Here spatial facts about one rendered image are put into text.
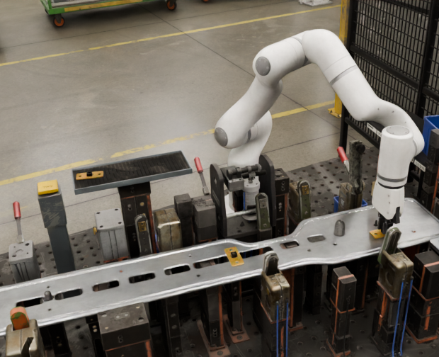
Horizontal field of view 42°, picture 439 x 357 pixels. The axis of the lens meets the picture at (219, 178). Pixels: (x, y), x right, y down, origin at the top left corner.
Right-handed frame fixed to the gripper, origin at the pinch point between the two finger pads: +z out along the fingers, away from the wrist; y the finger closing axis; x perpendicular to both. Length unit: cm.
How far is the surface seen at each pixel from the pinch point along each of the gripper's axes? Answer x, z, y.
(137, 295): -76, 3, 2
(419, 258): 4.9, 5.2, 11.6
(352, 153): -1.8, -15.0, -19.9
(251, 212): -34.7, 1.6, -22.8
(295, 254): -29.3, 3.3, 0.2
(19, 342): -106, -3, 16
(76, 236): -91, 34, -75
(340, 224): -13.1, -0.8, -4.0
